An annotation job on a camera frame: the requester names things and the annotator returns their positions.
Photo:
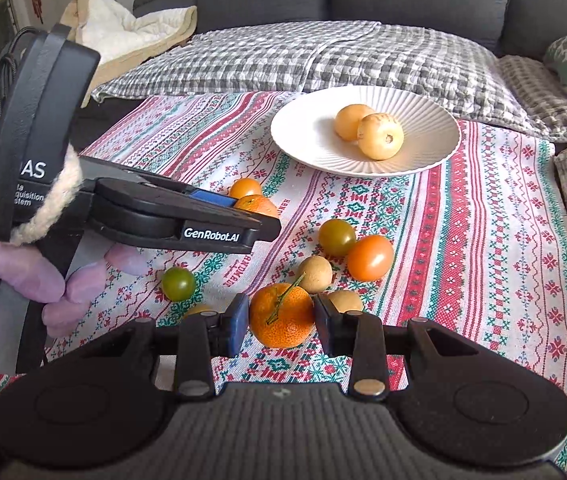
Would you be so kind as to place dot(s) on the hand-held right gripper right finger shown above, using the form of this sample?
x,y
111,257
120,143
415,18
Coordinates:
x,y
324,330

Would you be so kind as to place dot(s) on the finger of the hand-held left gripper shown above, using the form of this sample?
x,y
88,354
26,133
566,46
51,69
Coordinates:
x,y
213,197
223,232

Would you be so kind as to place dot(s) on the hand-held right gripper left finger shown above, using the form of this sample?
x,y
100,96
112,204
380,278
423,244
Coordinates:
x,y
237,327

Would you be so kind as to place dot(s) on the round orange tomato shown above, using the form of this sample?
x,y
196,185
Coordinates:
x,y
197,310
246,187

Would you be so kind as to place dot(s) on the tan longan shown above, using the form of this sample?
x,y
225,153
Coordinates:
x,y
316,272
346,301

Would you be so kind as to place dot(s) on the tangerine with stem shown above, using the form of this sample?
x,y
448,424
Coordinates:
x,y
283,320

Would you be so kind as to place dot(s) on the small stemless tangerine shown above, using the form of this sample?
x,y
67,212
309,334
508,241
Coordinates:
x,y
261,206

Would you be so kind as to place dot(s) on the green tomato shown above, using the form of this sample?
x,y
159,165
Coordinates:
x,y
179,284

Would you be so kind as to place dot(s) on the oval orange tomato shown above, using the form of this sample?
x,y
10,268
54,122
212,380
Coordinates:
x,y
370,258

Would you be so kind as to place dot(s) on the white ribbed plate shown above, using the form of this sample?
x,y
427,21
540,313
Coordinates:
x,y
308,132

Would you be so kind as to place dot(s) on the person's left hand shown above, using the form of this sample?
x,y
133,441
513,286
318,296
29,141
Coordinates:
x,y
18,270

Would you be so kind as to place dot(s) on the green-orange tomato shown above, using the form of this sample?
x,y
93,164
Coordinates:
x,y
337,236

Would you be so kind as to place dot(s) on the cream fleece blanket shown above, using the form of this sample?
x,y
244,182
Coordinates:
x,y
113,30

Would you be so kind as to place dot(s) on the grey checkered quilt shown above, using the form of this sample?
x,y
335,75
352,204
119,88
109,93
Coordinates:
x,y
263,60

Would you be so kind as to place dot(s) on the round yellow fruit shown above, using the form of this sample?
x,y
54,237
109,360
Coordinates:
x,y
347,121
381,137

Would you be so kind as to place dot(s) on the red green patterned tablecloth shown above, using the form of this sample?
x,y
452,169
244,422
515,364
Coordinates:
x,y
463,260

